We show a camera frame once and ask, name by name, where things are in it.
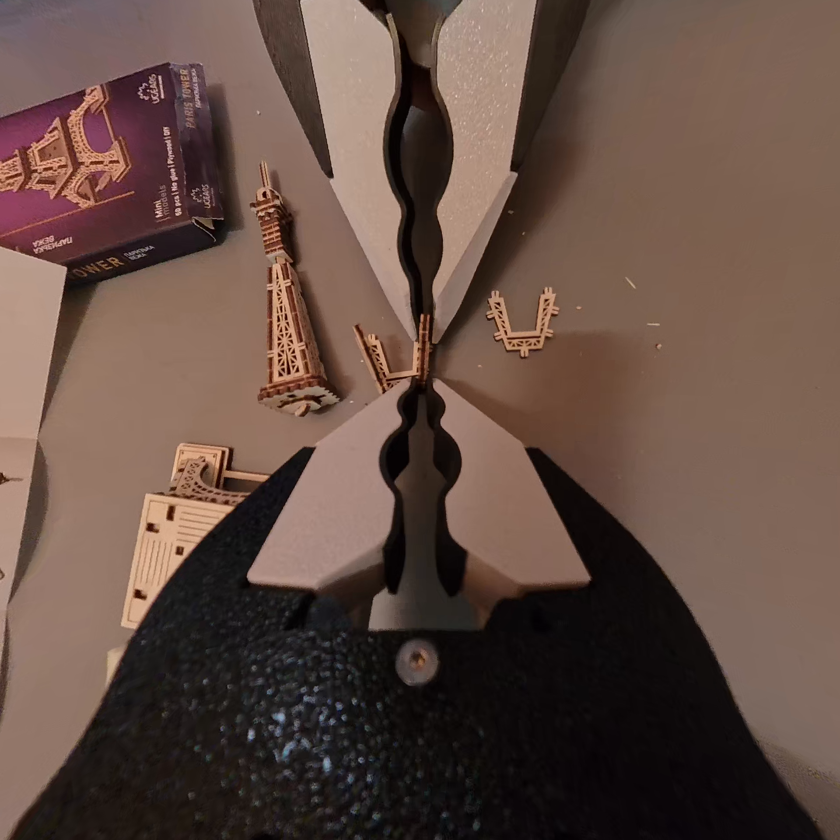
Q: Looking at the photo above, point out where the wooden tower spire model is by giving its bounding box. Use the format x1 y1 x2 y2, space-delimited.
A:
249 161 339 417

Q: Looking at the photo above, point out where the folded instruction leaflet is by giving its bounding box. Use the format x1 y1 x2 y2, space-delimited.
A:
0 249 67 723

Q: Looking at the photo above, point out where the wooden tower base model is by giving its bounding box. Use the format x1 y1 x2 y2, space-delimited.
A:
121 443 270 631

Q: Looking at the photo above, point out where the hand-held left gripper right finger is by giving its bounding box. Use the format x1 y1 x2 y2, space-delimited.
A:
423 381 592 619

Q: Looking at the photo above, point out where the purple puzzle box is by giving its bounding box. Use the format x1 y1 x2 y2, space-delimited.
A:
0 62 224 284

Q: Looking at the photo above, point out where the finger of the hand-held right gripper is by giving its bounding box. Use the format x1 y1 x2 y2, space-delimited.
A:
420 0 536 345
298 0 427 342

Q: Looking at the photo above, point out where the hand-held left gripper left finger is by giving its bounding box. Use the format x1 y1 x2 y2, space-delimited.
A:
246 379 421 596

